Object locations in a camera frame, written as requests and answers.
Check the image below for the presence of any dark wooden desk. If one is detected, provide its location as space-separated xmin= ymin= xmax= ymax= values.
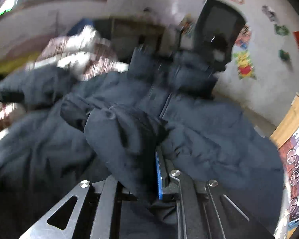
xmin=94 ymin=16 xmax=165 ymax=63

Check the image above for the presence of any floral white red bedspread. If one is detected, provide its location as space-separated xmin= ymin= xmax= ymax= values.
xmin=0 ymin=25 xmax=128 ymax=140

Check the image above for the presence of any olive green blanket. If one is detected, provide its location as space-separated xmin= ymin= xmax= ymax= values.
xmin=0 ymin=51 xmax=41 ymax=75

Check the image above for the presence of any green wall hanging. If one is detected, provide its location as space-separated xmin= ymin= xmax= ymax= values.
xmin=274 ymin=24 xmax=289 ymax=36

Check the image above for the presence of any wooden cabinet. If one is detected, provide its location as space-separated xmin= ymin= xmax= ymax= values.
xmin=270 ymin=93 xmax=299 ymax=149

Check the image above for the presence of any Winnie the Pooh poster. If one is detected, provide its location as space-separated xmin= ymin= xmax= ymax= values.
xmin=233 ymin=50 xmax=256 ymax=79

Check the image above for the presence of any black mesh office chair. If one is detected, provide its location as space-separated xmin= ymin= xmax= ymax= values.
xmin=173 ymin=0 xmax=246 ymax=73

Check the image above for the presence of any dark navy padded jacket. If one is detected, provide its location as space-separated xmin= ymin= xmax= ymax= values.
xmin=0 ymin=50 xmax=284 ymax=238

